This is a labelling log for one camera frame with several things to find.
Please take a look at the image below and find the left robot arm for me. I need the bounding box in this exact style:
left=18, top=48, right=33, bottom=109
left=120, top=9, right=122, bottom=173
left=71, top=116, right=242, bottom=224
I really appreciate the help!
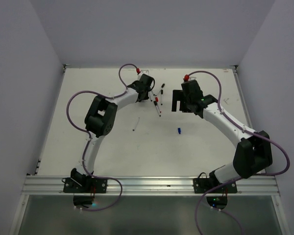
left=71, top=73, right=155, bottom=192

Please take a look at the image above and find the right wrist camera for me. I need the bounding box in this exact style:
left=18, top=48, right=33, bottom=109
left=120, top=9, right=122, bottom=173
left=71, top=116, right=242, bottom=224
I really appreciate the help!
left=183, top=74, right=196, bottom=83

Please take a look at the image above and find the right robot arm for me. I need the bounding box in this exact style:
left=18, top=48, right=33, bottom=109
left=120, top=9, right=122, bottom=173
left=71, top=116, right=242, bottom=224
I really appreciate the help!
left=171, top=80, right=272, bottom=192

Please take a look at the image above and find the purple cable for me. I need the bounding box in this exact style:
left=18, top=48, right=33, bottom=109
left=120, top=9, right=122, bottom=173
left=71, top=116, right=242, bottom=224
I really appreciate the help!
left=183, top=70, right=291, bottom=235
left=66, top=63, right=142, bottom=212

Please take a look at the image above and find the red marker pen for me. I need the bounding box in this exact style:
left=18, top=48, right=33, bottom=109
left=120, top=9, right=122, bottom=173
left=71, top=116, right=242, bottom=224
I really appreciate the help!
left=154, top=96, right=161, bottom=116

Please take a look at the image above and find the black marker beside red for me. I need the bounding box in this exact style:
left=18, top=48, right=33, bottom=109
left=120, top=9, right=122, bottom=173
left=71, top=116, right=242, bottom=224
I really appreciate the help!
left=153, top=101, right=161, bottom=116

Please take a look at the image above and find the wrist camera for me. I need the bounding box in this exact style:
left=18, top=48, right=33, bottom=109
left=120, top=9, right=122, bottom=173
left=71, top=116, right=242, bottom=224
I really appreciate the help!
left=137, top=70, right=149, bottom=80
left=183, top=74, right=196, bottom=83

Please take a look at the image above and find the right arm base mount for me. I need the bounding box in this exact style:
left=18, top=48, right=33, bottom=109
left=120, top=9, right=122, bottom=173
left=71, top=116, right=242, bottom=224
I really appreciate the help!
left=193, top=172, right=238, bottom=210

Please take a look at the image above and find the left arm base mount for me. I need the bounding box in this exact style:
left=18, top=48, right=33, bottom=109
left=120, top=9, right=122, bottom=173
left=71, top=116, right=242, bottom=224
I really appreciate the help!
left=61, top=168, right=107, bottom=208

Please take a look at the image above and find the aluminium front rail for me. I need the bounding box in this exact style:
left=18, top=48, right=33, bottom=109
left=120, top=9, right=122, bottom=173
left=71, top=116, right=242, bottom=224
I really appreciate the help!
left=21, top=175, right=279, bottom=196

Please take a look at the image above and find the black marker diagonal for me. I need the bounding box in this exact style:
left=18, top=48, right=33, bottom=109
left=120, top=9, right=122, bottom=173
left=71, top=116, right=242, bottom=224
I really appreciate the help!
left=156, top=83, right=165, bottom=95

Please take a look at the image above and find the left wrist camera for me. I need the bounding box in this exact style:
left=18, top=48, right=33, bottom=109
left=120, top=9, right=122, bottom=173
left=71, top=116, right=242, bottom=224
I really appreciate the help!
left=137, top=70, right=149, bottom=80

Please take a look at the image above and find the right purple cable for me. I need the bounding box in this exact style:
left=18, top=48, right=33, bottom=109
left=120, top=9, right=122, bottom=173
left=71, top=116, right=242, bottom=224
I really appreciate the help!
left=183, top=70, right=291, bottom=235

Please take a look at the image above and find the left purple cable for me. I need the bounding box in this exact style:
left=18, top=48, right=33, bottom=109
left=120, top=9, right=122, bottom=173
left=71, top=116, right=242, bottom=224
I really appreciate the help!
left=66, top=63, right=142, bottom=212

